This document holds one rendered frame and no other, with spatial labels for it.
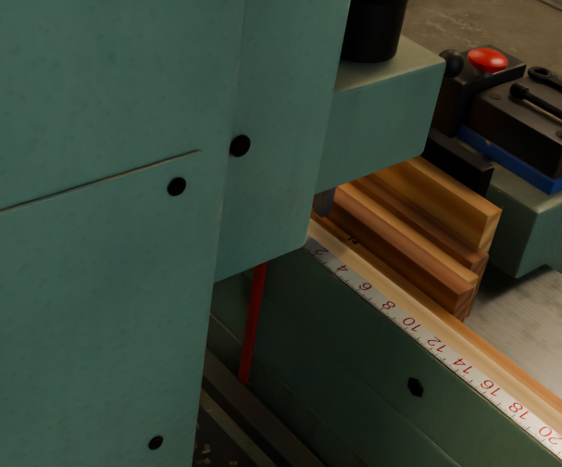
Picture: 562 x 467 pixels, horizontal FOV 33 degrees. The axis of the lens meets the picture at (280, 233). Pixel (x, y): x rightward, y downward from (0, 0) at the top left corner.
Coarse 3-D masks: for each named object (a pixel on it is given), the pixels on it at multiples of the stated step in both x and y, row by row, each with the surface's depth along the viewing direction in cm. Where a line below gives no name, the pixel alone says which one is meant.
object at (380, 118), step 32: (352, 64) 55; (384, 64) 56; (416, 64) 57; (352, 96) 53; (384, 96) 55; (416, 96) 57; (352, 128) 55; (384, 128) 57; (416, 128) 59; (320, 160) 55; (352, 160) 57; (384, 160) 59; (320, 192) 56
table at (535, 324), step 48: (240, 288) 66; (480, 288) 68; (528, 288) 68; (240, 336) 68; (288, 336) 63; (528, 336) 64; (288, 384) 65; (336, 384) 61; (336, 432) 62; (384, 432) 58
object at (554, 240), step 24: (504, 168) 70; (504, 192) 67; (528, 192) 68; (504, 216) 68; (528, 216) 66; (552, 216) 67; (504, 240) 69; (528, 240) 67; (552, 240) 70; (504, 264) 69; (528, 264) 69; (552, 264) 72
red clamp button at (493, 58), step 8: (480, 48) 71; (488, 48) 71; (472, 56) 70; (480, 56) 70; (488, 56) 70; (496, 56) 70; (504, 56) 71; (472, 64) 70; (480, 64) 69; (488, 64) 69; (496, 64) 69; (504, 64) 70; (488, 72) 70
